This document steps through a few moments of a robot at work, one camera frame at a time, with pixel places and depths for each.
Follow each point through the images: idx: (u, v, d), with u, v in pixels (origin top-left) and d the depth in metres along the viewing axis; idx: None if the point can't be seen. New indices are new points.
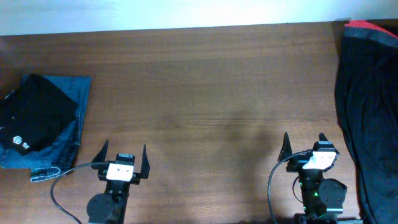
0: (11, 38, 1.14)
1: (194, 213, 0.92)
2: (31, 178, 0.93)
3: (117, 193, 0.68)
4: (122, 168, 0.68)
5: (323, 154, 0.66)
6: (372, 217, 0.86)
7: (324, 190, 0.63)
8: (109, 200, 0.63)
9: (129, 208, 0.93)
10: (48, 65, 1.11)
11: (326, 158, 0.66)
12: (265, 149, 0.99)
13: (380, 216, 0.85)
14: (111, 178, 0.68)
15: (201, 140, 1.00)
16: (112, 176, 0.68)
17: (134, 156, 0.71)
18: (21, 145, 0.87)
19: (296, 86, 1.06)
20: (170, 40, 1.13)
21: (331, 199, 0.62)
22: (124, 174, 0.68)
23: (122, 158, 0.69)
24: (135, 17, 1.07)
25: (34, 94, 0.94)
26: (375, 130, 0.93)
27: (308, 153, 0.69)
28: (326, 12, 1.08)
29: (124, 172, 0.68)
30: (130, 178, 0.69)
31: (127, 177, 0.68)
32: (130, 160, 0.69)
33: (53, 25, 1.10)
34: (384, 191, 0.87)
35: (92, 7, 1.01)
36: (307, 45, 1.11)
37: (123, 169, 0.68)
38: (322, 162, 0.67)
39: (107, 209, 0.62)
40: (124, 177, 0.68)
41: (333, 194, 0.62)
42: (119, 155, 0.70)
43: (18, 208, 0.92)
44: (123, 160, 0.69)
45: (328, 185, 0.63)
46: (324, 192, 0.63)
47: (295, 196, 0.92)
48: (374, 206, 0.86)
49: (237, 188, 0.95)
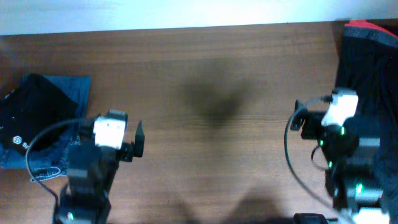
0: (10, 38, 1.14)
1: (194, 213, 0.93)
2: (31, 178, 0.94)
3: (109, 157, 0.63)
4: (112, 124, 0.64)
5: (345, 97, 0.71)
6: None
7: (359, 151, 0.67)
8: (94, 157, 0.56)
9: (130, 208, 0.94)
10: (47, 65, 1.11)
11: (348, 101, 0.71)
12: (265, 149, 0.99)
13: None
14: (99, 137, 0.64)
15: (201, 140, 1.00)
16: (99, 135, 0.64)
17: (124, 118, 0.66)
18: (21, 145, 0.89)
19: (296, 86, 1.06)
20: (170, 40, 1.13)
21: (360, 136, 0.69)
22: (114, 131, 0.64)
23: (113, 115, 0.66)
24: (135, 16, 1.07)
25: (34, 93, 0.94)
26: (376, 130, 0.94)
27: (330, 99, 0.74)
28: (326, 12, 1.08)
29: (114, 129, 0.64)
30: (120, 138, 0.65)
31: (117, 137, 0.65)
32: (121, 118, 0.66)
33: (53, 25, 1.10)
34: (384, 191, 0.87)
35: (92, 7, 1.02)
36: (308, 45, 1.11)
37: (113, 124, 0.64)
38: (342, 107, 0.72)
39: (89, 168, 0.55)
40: (114, 137, 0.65)
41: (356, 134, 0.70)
42: (109, 112, 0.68)
43: (19, 208, 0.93)
44: (114, 116, 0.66)
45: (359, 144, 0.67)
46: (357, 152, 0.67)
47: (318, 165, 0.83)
48: None
49: (238, 188, 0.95)
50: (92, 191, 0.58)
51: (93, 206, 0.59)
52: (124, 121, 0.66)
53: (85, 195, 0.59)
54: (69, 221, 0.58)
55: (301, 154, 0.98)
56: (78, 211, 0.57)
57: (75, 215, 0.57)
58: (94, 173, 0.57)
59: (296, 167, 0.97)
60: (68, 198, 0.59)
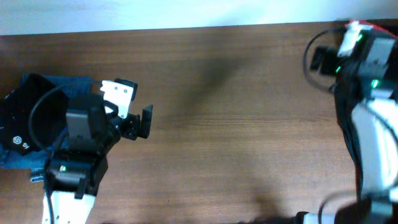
0: (10, 38, 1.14)
1: (194, 213, 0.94)
2: (31, 178, 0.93)
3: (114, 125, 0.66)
4: (120, 88, 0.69)
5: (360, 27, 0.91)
6: None
7: (370, 65, 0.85)
8: (94, 103, 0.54)
9: (130, 208, 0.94)
10: (47, 65, 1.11)
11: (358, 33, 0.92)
12: (265, 149, 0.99)
13: None
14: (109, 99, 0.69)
15: (201, 140, 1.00)
16: (108, 97, 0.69)
17: (133, 84, 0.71)
18: (22, 145, 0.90)
19: (296, 86, 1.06)
20: (170, 40, 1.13)
21: None
22: (122, 94, 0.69)
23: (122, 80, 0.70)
24: (135, 16, 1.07)
25: (33, 94, 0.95)
26: None
27: (364, 33, 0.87)
28: (326, 11, 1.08)
29: (122, 93, 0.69)
30: (129, 100, 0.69)
31: (125, 100, 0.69)
32: (130, 84, 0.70)
33: (53, 25, 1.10)
34: None
35: (92, 7, 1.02)
36: (307, 46, 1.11)
37: (121, 89, 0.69)
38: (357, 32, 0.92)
39: (92, 109, 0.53)
40: (122, 99, 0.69)
41: None
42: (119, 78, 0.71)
43: (19, 208, 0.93)
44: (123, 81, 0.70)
45: (377, 46, 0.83)
46: (371, 65, 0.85)
47: None
48: None
49: (237, 188, 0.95)
50: (93, 140, 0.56)
51: (91, 160, 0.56)
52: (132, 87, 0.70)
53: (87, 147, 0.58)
54: (61, 173, 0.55)
55: (301, 154, 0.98)
56: (73, 165, 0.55)
57: (69, 167, 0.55)
58: (97, 116, 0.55)
59: (296, 167, 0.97)
60: (66, 156, 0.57)
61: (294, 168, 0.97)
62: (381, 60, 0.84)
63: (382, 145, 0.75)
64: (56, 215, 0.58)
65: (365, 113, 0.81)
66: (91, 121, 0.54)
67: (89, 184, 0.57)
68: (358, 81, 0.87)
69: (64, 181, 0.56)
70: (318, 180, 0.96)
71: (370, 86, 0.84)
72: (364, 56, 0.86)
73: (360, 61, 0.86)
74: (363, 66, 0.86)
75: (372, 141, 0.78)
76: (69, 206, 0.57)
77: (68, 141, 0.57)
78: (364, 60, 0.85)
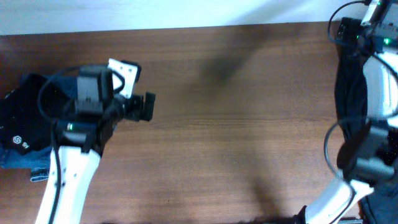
0: (10, 38, 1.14)
1: (194, 213, 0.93)
2: (31, 178, 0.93)
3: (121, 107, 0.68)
4: (125, 67, 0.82)
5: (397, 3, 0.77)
6: (372, 216, 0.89)
7: (386, 27, 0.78)
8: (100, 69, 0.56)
9: (130, 208, 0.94)
10: (46, 64, 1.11)
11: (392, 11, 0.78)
12: (265, 149, 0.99)
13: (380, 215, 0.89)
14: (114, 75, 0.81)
15: (201, 139, 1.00)
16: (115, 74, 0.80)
17: (137, 65, 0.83)
18: (21, 145, 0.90)
19: (296, 86, 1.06)
20: (170, 40, 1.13)
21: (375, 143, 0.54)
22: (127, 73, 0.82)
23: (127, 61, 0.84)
24: (135, 15, 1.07)
25: (34, 93, 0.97)
26: None
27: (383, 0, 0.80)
28: (325, 10, 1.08)
29: (126, 71, 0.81)
30: (133, 78, 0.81)
31: (129, 77, 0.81)
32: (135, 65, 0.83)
33: (53, 24, 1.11)
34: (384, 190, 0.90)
35: (93, 7, 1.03)
36: (307, 45, 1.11)
37: (126, 68, 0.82)
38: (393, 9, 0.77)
39: (101, 72, 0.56)
40: (127, 77, 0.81)
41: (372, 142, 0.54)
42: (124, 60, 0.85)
43: (19, 207, 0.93)
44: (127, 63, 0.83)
45: (391, 10, 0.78)
46: (388, 28, 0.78)
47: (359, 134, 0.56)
48: (373, 206, 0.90)
49: (238, 188, 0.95)
50: (99, 104, 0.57)
51: (97, 121, 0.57)
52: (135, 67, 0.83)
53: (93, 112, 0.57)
54: (69, 132, 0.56)
55: (301, 154, 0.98)
56: (80, 125, 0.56)
57: (77, 127, 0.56)
58: (103, 78, 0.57)
59: (296, 166, 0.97)
60: (73, 117, 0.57)
61: (294, 168, 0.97)
62: (395, 24, 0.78)
63: (382, 83, 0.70)
64: (63, 168, 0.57)
65: (371, 61, 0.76)
66: (100, 83, 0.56)
67: (96, 143, 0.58)
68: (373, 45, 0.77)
69: (73, 139, 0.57)
70: (319, 180, 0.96)
71: (384, 42, 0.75)
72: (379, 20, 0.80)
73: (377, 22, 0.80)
74: (377, 27, 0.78)
75: (376, 84, 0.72)
76: (76, 160, 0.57)
77: (76, 104, 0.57)
78: (379, 22, 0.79)
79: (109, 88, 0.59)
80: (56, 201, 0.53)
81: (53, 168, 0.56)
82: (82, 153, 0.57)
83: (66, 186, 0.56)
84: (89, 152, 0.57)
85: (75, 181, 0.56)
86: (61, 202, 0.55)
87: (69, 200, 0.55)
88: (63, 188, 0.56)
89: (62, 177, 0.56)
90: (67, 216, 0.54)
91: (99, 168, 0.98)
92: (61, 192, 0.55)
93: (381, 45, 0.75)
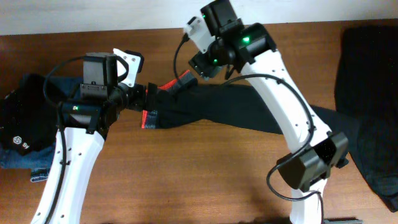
0: (11, 38, 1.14)
1: (194, 213, 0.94)
2: (31, 178, 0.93)
3: (118, 100, 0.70)
4: (129, 56, 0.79)
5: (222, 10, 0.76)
6: (374, 185, 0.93)
7: (227, 25, 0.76)
8: (100, 58, 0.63)
9: (130, 208, 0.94)
10: (44, 65, 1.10)
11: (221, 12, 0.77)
12: (265, 149, 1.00)
13: (381, 182, 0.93)
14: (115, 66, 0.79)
15: (201, 140, 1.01)
16: (118, 63, 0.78)
17: (140, 55, 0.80)
18: (22, 145, 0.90)
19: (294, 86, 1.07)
20: (168, 41, 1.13)
21: (310, 172, 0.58)
22: (130, 62, 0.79)
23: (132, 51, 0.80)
24: (135, 17, 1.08)
25: (34, 94, 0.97)
26: (369, 103, 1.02)
27: (201, 10, 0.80)
28: (319, 10, 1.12)
29: (130, 61, 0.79)
30: (137, 68, 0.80)
31: (133, 68, 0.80)
32: (138, 55, 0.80)
33: (53, 25, 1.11)
34: (381, 158, 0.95)
35: (94, 7, 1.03)
36: (305, 47, 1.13)
37: (129, 57, 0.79)
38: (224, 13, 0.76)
39: (105, 59, 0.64)
40: (131, 67, 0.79)
41: (310, 172, 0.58)
42: (128, 50, 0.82)
43: (18, 208, 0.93)
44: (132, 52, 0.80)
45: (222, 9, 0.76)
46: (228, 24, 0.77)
47: (295, 163, 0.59)
48: (374, 176, 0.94)
49: (238, 188, 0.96)
50: (103, 88, 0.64)
51: (98, 104, 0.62)
52: (140, 57, 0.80)
53: (96, 96, 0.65)
54: (74, 114, 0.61)
55: None
56: (84, 107, 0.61)
57: (80, 109, 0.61)
58: (108, 65, 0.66)
59: None
60: (78, 100, 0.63)
61: None
62: (229, 20, 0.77)
63: (278, 98, 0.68)
64: (69, 147, 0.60)
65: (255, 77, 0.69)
66: (104, 68, 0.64)
67: (100, 124, 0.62)
68: (227, 42, 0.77)
69: (78, 121, 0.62)
70: None
71: (240, 42, 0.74)
72: (217, 25, 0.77)
73: (218, 32, 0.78)
74: (222, 25, 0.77)
75: (273, 102, 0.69)
76: (80, 140, 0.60)
77: (82, 89, 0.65)
78: (221, 27, 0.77)
79: (113, 74, 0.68)
80: (62, 178, 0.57)
81: (60, 147, 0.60)
82: (86, 132, 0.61)
83: (71, 165, 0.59)
84: (94, 132, 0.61)
85: (79, 160, 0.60)
86: (67, 180, 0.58)
87: (73, 178, 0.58)
88: (69, 167, 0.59)
89: (68, 156, 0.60)
90: (71, 193, 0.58)
91: (99, 169, 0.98)
92: (68, 170, 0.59)
93: (252, 56, 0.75)
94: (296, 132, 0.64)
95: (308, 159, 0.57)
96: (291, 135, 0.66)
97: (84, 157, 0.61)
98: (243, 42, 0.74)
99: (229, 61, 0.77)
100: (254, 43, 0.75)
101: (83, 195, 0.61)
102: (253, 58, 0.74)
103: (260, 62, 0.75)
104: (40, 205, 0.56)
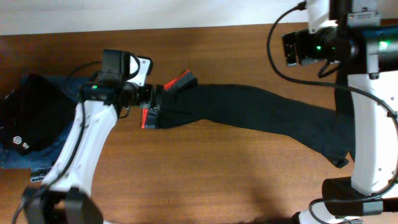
0: (9, 38, 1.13)
1: (194, 213, 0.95)
2: (31, 178, 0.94)
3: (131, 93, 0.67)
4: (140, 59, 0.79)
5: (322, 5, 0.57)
6: None
7: (360, 13, 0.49)
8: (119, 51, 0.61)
9: (130, 208, 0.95)
10: (45, 65, 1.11)
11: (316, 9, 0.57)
12: (266, 150, 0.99)
13: None
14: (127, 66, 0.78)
15: (201, 140, 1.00)
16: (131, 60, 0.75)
17: (148, 58, 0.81)
18: (21, 145, 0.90)
19: (295, 87, 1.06)
20: (169, 40, 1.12)
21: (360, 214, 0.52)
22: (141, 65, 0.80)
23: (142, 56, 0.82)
24: (134, 17, 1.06)
25: (33, 94, 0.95)
26: None
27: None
28: None
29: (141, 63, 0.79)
30: (146, 69, 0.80)
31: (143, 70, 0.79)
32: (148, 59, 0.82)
33: (51, 25, 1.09)
34: None
35: (92, 7, 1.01)
36: None
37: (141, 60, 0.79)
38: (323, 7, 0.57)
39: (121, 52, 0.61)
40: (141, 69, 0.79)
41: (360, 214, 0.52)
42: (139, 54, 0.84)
43: (20, 208, 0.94)
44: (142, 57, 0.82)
45: None
46: (361, 14, 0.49)
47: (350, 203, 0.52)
48: None
49: (238, 188, 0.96)
50: (119, 75, 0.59)
51: (115, 86, 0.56)
52: (150, 61, 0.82)
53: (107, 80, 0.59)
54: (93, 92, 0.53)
55: (300, 155, 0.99)
56: (102, 89, 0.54)
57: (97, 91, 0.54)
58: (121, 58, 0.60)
59: (296, 167, 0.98)
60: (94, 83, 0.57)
61: (293, 168, 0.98)
62: (369, 8, 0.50)
63: (376, 130, 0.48)
64: (89, 116, 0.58)
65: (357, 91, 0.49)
66: (121, 59, 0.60)
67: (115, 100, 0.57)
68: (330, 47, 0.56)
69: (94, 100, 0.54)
70: (318, 180, 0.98)
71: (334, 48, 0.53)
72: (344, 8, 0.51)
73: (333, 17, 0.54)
74: (355, 11, 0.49)
75: (370, 134, 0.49)
76: (100, 108, 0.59)
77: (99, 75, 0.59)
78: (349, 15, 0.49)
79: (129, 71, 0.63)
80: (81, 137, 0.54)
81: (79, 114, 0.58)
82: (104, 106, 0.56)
83: (89, 126, 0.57)
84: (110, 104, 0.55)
85: (97, 124, 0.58)
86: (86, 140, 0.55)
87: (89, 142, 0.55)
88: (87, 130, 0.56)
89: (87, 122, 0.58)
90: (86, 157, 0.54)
91: (98, 170, 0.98)
92: (86, 132, 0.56)
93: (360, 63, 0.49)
94: (374, 177, 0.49)
95: (371, 209, 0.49)
96: (364, 176, 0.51)
97: (101, 122, 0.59)
98: (375, 42, 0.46)
99: (346, 60, 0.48)
100: (387, 48, 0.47)
101: (96, 162, 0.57)
102: (374, 70, 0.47)
103: (380, 79, 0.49)
104: (58, 161, 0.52)
